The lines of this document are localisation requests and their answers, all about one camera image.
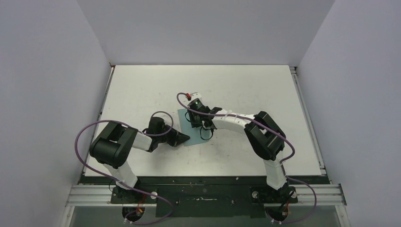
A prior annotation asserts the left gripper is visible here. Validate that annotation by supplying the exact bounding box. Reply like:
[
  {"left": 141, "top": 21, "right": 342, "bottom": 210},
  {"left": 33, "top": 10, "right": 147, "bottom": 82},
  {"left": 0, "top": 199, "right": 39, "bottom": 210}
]
[{"left": 157, "top": 125, "right": 190, "bottom": 148}]

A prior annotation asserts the aluminium frame rail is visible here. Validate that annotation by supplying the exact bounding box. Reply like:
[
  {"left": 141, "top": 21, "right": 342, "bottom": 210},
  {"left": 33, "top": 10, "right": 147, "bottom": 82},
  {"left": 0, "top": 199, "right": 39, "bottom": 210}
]
[{"left": 60, "top": 184, "right": 350, "bottom": 227}]

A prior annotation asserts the teal envelope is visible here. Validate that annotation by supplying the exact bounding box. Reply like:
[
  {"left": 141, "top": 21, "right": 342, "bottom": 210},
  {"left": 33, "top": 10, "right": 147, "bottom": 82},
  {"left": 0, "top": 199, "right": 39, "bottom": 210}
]
[{"left": 177, "top": 109, "right": 212, "bottom": 147}]

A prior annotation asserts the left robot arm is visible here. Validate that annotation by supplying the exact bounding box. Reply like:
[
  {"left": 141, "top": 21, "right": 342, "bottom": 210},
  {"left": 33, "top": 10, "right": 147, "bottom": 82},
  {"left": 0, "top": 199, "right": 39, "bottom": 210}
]
[{"left": 89, "top": 116, "right": 191, "bottom": 204}]

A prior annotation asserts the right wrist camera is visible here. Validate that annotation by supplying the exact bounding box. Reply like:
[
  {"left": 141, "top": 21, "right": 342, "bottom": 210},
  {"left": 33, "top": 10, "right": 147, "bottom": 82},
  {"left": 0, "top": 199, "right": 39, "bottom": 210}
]
[{"left": 185, "top": 92, "right": 202, "bottom": 101}]

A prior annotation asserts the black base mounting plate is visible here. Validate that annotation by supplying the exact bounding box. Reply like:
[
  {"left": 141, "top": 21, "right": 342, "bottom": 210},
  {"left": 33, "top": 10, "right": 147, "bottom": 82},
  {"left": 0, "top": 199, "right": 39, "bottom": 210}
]
[{"left": 78, "top": 176, "right": 330, "bottom": 218}]

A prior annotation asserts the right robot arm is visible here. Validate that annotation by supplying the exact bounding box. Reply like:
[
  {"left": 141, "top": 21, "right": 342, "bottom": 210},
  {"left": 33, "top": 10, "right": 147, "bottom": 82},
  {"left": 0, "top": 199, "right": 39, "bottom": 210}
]
[{"left": 187, "top": 97, "right": 297, "bottom": 202}]

